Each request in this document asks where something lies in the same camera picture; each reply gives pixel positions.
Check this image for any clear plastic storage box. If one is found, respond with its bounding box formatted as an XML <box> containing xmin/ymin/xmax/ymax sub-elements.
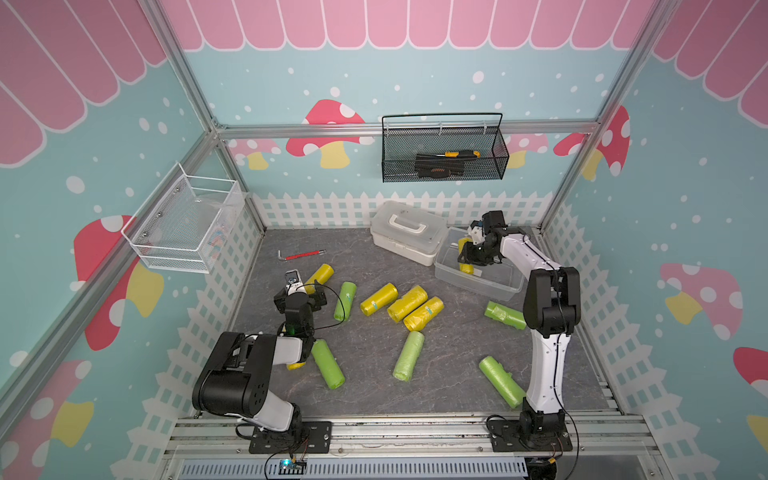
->
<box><xmin>434</xmin><ymin>227</ymin><xmax>525</xmax><ymax>302</ymax></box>

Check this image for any yellow roll with blue label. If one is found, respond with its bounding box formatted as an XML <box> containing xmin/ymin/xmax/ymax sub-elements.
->
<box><xmin>404</xmin><ymin>297</ymin><xmax>444</xmax><ymax>332</ymax></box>

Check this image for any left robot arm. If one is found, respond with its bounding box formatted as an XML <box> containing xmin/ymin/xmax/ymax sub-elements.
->
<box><xmin>192</xmin><ymin>289</ymin><xmax>327</xmax><ymax>436</ymax></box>

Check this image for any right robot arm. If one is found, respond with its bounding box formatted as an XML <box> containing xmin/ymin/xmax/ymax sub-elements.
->
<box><xmin>458</xmin><ymin>210</ymin><xmax>581</xmax><ymax>441</ymax></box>

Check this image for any green roll upper left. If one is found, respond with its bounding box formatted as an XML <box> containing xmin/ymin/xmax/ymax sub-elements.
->
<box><xmin>334</xmin><ymin>282</ymin><xmax>357</xmax><ymax>322</ymax></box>

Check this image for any green roll lower left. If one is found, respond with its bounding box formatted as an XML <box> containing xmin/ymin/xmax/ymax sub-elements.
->
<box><xmin>311</xmin><ymin>339</ymin><xmax>346</xmax><ymax>390</ymax></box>

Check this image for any green roll under right gripper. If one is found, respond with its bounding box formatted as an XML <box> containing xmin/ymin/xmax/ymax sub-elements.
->
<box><xmin>484</xmin><ymin>301</ymin><xmax>527</xmax><ymax>330</ymax></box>

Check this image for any light green roll centre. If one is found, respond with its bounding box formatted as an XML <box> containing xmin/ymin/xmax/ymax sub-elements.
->
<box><xmin>393</xmin><ymin>331</ymin><xmax>425</xmax><ymax>382</ymax></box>

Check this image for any green roll lower right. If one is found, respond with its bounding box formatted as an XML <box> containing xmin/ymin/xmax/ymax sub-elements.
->
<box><xmin>479</xmin><ymin>356</ymin><xmax>526</xmax><ymax>409</ymax></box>

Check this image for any yellow black screwdriver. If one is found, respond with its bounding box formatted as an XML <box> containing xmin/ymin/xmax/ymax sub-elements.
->
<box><xmin>435</xmin><ymin>150</ymin><xmax>481</xmax><ymax>159</ymax></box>

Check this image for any black tool in basket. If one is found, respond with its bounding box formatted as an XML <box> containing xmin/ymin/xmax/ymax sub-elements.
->
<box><xmin>414</xmin><ymin>154</ymin><xmax>466</xmax><ymax>179</ymax></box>

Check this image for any small circuit board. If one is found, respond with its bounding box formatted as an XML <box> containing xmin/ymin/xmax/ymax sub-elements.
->
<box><xmin>278</xmin><ymin>459</ymin><xmax>307</xmax><ymax>476</ymax></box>

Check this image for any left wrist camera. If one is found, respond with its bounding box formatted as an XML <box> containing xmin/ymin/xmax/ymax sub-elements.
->
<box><xmin>285</xmin><ymin>269</ymin><xmax>306</xmax><ymax>296</ymax></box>

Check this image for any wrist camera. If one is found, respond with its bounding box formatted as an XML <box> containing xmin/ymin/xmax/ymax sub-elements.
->
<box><xmin>285</xmin><ymin>269</ymin><xmax>306</xmax><ymax>296</ymax></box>
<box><xmin>467</xmin><ymin>220</ymin><xmax>485</xmax><ymax>245</ymax></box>

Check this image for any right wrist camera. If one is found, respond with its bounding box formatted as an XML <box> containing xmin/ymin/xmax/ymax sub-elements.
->
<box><xmin>467</xmin><ymin>220</ymin><xmax>485</xmax><ymax>245</ymax></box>

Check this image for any red handled hex key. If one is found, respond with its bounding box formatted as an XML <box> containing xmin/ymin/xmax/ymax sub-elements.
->
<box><xmin>277</xmin><ymin>249</ymin><xmax>326</xmax><ymax>261</ymax></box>

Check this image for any white lidded case with handle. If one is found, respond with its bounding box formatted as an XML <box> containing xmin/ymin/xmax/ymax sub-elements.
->
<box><xmin>370</xmin><ymin>200</ymin><xmax>448</xmax><ymax>266</ymax></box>

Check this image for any black wire mesh basket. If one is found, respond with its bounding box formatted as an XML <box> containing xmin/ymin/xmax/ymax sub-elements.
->
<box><xmin>381</xmin><ymin>112</ymin><xmax>510</xmax><ymax>182</ymax></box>

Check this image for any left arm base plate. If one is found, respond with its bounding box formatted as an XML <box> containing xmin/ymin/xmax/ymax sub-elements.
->
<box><xmin>248</xmin><ymin>421</ymin><xmax>333</xmax><ymax>454</ymax></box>

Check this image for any white wire basket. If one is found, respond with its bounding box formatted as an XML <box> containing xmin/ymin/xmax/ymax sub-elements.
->
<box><xmin>121</xmin><ymin>164</ymin><xmax>245</xmax><ymax>274</ymax></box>

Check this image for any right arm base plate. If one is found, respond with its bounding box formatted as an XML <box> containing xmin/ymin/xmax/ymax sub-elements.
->
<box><xmin>485</xmin><ymin>416</ymin><xmax>573</xmax><ymax>456</ymax></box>

